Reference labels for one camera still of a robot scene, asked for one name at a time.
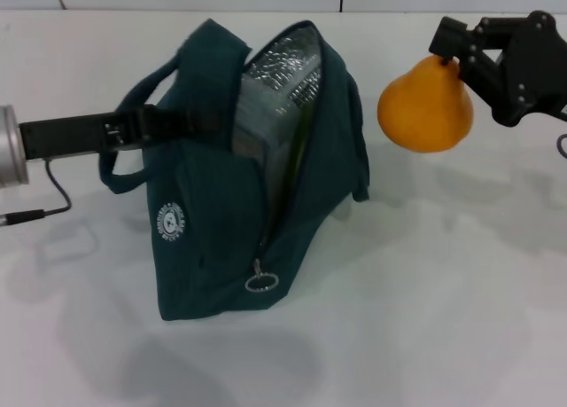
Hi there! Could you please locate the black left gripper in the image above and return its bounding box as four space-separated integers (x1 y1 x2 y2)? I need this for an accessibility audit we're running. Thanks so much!
18 105 232 162

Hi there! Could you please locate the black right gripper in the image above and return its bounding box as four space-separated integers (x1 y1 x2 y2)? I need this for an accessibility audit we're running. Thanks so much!
428 10 567 127

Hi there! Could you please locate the orange yellow pear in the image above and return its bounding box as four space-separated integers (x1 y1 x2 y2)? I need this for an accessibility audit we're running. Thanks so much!
377 54 475 154

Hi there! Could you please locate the clear plastic food container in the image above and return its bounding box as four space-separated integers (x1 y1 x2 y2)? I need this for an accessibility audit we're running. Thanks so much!
230 60 320 168

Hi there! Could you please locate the dark teal insulated lunch bag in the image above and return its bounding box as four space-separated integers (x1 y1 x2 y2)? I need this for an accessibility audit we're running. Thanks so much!
97 19 371 323

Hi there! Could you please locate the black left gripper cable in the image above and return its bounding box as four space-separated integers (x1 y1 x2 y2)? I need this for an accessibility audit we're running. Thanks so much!
0 158 73 227

